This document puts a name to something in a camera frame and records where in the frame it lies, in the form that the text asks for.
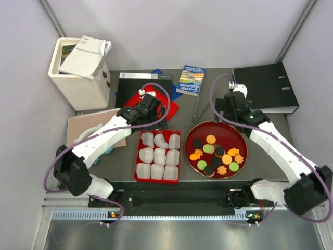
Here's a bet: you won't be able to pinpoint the pink notebook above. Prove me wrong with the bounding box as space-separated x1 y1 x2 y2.
66 108 120 147

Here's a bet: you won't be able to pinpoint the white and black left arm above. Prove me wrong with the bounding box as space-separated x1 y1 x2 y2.
53 94 166 207

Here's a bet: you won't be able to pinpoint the pink macaron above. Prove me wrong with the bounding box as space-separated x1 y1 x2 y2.
210 145 215 154

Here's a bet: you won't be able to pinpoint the orange flower cookie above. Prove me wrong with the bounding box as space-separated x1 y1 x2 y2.
194 148 203 158
217 166 227 176

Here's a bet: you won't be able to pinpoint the orange fish cookie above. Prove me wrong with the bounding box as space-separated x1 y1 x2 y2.
227 148 239 157

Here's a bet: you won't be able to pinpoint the red cookie box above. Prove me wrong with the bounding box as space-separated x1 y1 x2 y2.
134 130 181 185

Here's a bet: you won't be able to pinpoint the black flat notebook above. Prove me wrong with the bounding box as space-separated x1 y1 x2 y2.
114 72 173 109

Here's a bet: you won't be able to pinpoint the dark red round plate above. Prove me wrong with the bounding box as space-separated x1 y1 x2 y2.
184 121 248 179

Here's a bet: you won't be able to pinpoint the green macaron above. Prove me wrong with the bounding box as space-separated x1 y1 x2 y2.
197 160 207 170
203 144 213 154
228 162 239 172

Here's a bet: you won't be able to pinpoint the red box lid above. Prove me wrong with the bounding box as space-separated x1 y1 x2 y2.
122 84 180 122

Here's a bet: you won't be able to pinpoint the blue paperback book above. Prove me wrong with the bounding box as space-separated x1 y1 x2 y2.
176 65 206 96

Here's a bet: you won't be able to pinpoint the white paper cup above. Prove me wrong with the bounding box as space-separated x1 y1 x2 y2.
136 162 151 179
141 132 155 148
153 134 169 149
163 165 178 181
166 149 180 166
168 134 181 149
150 164 164 180
139 147 154 164
153 148 167 166

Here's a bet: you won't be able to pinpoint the orange star cookie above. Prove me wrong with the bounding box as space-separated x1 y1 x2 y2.
234 154 244 164

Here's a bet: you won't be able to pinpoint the orange round cracker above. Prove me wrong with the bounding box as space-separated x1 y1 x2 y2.
221 154 233 165
206 135 216 144

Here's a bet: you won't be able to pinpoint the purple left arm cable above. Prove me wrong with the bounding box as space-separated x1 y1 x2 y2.
43 82 171 227

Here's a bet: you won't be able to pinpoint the metal tongs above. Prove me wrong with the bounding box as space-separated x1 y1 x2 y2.
191 96 212 123

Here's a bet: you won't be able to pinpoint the white storage box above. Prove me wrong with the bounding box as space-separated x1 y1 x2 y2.
48 37 110 111

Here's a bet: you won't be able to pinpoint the black pink sandwich cookie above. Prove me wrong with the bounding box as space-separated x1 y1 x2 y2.
204 165 215 177

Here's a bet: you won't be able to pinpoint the light blue headphones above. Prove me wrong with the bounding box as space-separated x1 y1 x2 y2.
73 123 114 169

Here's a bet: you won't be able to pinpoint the black ring binder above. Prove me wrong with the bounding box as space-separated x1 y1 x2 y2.
233 62 299 114

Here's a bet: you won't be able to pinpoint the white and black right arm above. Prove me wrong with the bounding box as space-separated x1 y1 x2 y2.
209 84 332 223

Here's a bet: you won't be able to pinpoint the white paper manual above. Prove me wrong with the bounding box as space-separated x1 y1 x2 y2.
58 35 112 79

